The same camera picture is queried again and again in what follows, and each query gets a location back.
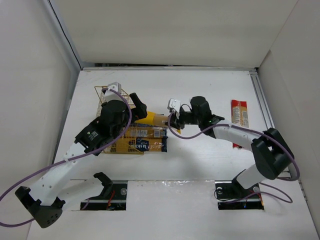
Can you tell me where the yellow spaghetti bag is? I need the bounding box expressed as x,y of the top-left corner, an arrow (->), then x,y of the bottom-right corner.
135,111 -> 168,128

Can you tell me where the clear blue spaghetti bag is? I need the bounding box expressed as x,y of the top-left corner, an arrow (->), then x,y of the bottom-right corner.
124,126 -> 167,138

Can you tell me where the dark blue spaghetti bag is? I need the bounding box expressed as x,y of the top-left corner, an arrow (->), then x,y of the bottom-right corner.
109,136 -> 167,154

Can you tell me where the red spaghetti bag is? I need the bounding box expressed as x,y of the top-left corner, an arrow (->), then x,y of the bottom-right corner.
230,99 -> 250,150

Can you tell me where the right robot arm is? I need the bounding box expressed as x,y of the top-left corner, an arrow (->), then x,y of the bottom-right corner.
167,96 -> 295,193

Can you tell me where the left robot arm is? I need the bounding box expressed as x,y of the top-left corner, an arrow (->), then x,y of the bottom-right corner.
15,88 -> 147,229

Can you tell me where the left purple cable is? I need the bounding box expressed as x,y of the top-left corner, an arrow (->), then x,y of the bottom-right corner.
0,86 -> 133,228

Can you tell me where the purple cable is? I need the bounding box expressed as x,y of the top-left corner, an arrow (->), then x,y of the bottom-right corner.
167,113 -> 301,205
0,86 -> 133,228

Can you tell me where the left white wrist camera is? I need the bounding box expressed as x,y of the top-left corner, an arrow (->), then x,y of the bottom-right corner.
101,82 -> 122,102

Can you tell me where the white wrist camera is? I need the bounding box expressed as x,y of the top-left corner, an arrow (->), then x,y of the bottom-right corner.
101,82 -> 122,102
167,98 -> 181,116

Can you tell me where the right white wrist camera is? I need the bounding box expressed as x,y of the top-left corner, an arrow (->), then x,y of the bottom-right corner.
167,98 -> 181,116

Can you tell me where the yellow wire shelf basket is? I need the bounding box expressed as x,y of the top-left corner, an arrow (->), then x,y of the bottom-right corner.
97,82 -> 147,148

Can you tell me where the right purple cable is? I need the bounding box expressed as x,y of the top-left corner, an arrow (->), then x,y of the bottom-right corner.
167,113 -> 301,205

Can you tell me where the aluminium rail right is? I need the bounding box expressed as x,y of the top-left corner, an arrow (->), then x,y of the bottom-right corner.
249,68 -> 293,181

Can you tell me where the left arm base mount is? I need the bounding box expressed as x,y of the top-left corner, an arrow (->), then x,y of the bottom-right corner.
80,172 -> 128,211

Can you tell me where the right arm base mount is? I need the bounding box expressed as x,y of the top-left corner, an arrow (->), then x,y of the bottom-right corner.
214,180 -> 265,211

